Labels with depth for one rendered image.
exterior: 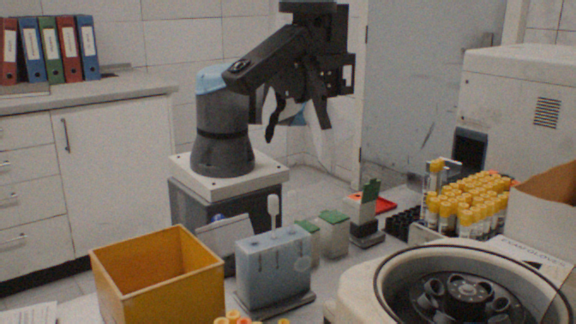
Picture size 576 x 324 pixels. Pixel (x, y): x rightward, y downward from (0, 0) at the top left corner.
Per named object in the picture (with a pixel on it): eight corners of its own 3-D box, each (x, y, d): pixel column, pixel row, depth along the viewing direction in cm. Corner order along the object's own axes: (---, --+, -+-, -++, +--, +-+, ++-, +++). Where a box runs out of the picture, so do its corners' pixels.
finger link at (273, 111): (295, 138, 72) (317, 95, 66) (261, 145, 69) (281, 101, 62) (285, 123, 74) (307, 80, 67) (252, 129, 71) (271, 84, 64)
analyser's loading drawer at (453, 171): (461, 168, 115) (464, 147, 113) (486, 176, 110) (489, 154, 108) (405, 188, 103) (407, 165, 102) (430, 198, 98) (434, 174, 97)
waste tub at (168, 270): (185, 280, 74) (180, 223, 70) (229, 327, 64) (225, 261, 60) (98, 312, 67) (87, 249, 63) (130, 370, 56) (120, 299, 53)
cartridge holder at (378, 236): (351, 222, 93) (352, 205, 91) (385, 240, 86) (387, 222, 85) (329, 229, 90) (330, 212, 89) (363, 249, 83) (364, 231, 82)
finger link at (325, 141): (375, 159, 58) (348, 90, 60) (337, 168, 55) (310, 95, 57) (360, 166, 61) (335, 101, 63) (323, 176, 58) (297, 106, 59)
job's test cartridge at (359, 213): (357, 220, 90) (358, 189, 88) (375, 230, 87) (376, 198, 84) (340, 226, 88) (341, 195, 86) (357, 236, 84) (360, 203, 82)
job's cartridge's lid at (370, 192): (380, 174, 82) (382, 176, 82) (375, 198, 85) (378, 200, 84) (363, 179, 80) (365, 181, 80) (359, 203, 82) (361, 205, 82)
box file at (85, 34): (87, 73, 258) (79, 13, 248) (101, 80, 239) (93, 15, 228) (73, 75, 254) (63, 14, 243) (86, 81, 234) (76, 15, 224)
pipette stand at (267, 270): (290, 277, 75) (291, 219, 71) (316, 300, 69) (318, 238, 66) (232, 297, 70) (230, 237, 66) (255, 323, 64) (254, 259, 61)
